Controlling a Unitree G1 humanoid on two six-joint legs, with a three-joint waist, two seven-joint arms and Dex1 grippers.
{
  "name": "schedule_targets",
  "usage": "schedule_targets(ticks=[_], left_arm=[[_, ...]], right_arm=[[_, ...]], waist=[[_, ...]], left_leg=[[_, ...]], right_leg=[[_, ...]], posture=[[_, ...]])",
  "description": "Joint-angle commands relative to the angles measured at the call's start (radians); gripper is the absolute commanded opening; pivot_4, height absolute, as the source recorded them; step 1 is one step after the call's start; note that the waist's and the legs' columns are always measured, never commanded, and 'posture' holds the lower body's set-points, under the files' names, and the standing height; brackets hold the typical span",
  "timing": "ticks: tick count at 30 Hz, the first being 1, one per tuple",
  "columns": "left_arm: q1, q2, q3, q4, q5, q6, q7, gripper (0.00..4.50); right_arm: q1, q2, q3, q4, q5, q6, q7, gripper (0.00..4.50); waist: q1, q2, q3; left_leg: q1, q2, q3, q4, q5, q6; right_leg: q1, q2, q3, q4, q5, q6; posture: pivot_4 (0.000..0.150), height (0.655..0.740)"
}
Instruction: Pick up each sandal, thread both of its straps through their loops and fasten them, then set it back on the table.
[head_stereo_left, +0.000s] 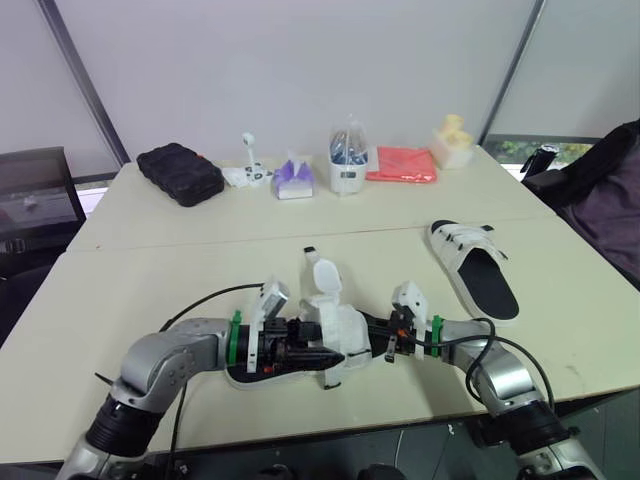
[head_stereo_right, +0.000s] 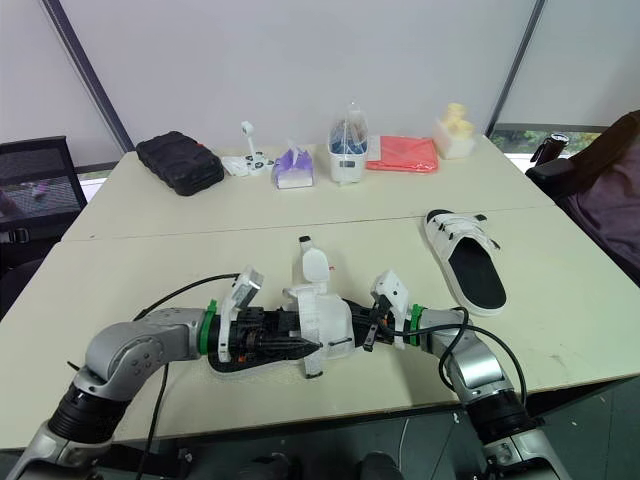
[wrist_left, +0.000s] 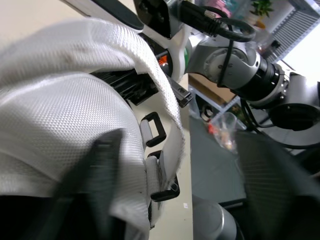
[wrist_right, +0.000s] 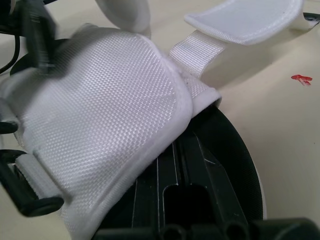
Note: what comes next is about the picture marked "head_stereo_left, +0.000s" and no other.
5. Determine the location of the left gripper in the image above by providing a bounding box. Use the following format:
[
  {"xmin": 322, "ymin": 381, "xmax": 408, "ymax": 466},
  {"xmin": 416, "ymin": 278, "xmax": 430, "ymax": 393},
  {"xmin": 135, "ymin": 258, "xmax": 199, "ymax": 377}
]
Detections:
[{"xmin": 257, "ymin": 317, "xmax": 348, "ymax": 375}]

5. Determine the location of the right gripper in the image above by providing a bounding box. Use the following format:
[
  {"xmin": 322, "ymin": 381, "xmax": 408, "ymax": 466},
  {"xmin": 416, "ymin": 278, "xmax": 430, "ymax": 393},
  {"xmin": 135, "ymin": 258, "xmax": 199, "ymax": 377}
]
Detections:
[{"xmin": 383, "ymin": 309, "xmax": 426, "ymax": 365}]

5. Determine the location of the white sandal with black insole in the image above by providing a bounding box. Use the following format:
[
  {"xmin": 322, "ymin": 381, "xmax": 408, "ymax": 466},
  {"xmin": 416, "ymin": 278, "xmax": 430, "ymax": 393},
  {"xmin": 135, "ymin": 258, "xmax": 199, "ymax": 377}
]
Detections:
[
  {"xmin": 426, "ymin": 219, "xmax": 521, "ymax": 329},
  {"xmin": 224, "ymin": 244, "xmax": 397, "ymax": 392}
]

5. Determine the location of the robot body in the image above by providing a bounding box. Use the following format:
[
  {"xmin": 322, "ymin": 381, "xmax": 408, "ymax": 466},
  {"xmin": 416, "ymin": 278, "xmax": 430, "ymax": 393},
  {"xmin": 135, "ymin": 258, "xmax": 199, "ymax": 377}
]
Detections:
[{"xmin": 164, "ymin": 452, "xmax": 506, "ymax": 480}]

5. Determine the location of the purple tissue pack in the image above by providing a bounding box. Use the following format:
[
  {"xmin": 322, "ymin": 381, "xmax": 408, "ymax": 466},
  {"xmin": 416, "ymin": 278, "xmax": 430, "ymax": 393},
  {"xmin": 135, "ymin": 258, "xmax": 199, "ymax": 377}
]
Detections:
[{"xmin": 269, "ymin": 151, "xmax": 321, "ymax": 202}]

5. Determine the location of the white container with clear lid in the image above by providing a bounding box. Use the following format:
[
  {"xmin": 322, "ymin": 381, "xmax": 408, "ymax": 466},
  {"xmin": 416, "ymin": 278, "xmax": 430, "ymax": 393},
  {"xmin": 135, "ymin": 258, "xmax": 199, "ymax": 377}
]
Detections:
[{"xmin": 327, "ymin": 113, "xmax": 372, "ymax": 197}]

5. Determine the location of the red mesh pouch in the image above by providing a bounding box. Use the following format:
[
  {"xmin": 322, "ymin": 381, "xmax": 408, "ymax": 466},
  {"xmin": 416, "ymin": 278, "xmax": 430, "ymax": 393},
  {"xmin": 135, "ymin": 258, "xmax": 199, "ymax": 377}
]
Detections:
[{"xmin": 364, "ymin": 144, "xmax": 439, "ymax": 184}]

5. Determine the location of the pale yellow and white toy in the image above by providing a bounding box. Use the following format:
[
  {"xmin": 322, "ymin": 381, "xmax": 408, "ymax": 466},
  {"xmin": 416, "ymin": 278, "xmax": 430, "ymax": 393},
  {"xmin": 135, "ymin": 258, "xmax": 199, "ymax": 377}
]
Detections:
[{"xmin": 430, "ymin": 113, "xmax": 476, "ymax": 171}]

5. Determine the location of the black tool case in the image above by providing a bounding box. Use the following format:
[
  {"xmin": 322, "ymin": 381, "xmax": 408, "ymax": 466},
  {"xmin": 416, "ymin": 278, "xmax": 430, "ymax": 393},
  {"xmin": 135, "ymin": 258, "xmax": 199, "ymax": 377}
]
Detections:
[{"xmin": 135, "ymin": 142, "xmax": 226, "ymax": 209}]

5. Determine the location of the black bag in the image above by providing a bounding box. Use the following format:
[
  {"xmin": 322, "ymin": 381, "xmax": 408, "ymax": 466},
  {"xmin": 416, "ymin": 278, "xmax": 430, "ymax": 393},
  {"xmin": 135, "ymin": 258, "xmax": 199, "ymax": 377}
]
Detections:
[{"xmin": 519, "ymin": 118, "xmax": 640, "ymax": 294}]

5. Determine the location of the black cabinet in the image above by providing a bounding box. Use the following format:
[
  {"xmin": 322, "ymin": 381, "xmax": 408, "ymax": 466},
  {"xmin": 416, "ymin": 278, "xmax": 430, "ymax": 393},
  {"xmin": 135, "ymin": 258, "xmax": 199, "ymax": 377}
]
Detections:
[{"xmin": 0, "ymin": 145, "xmax": 87, "ymax": 244}]

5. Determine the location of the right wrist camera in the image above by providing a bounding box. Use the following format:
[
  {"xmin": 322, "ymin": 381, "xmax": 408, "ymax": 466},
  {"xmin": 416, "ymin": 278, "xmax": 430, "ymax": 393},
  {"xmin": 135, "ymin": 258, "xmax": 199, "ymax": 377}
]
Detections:
[{"xmin": 390, "ymin": 280, "xmax": 431, "ymax": 327}]

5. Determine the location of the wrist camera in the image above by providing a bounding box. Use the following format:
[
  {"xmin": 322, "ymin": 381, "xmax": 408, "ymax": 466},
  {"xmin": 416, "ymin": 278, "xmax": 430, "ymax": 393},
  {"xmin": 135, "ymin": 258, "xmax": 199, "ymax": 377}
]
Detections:
[
  {"xmin": 390, "ymin": 280, "xmax": 431, "ymax": 327},
  {"xmin": 251, "ymin": 274, "xmax": 292, "ymax": 324}
]

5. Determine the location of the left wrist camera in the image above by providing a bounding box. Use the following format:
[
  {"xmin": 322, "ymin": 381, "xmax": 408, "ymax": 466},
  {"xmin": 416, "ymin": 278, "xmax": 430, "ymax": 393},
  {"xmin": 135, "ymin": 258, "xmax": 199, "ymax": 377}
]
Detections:
[{"xmin": 251, "ymin": 274, "xmax": 292, "ymax": 324}]

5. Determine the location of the black cable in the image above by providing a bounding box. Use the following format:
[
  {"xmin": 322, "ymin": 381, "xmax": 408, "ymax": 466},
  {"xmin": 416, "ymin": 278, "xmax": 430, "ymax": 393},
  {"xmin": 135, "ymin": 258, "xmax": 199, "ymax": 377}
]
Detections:
[
  {"xmin": 158, "ymin": 282, "xmax": 266, "ymax": 459},
  {"xmin": 413, "ymin": 317, "xmax": 557, "ymax": 416}
]

